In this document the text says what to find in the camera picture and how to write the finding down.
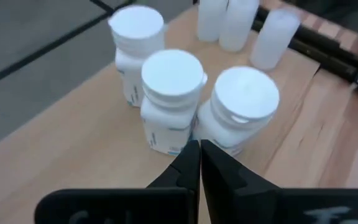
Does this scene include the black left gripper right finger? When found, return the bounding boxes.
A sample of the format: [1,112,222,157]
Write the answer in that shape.
[200,139,358,224]

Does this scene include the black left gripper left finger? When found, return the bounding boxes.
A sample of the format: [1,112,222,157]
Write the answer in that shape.
[34,139,201,224]

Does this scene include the white Melatonin supplement bottle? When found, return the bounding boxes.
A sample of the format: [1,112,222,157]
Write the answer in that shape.
[140,49,208,156]
[193,65,281,156]
[108,4,167,108]

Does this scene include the black aluminium table frame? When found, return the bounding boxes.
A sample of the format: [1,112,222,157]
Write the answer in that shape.
[252,4,358,94]

